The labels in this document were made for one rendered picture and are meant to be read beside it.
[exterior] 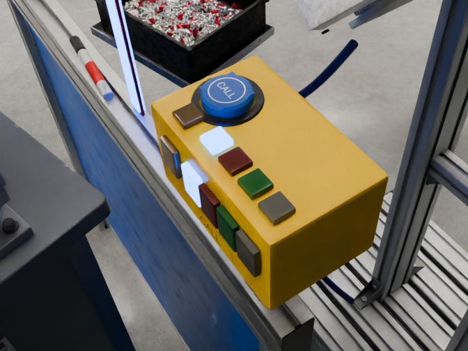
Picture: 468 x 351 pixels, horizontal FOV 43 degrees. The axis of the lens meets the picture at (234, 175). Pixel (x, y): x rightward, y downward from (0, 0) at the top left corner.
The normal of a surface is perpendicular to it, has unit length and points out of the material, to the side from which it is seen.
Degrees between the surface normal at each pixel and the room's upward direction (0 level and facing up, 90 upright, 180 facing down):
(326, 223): 90
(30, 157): 0
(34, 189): 0
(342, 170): 0
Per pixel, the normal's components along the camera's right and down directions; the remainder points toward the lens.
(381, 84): -0.05, -0.64
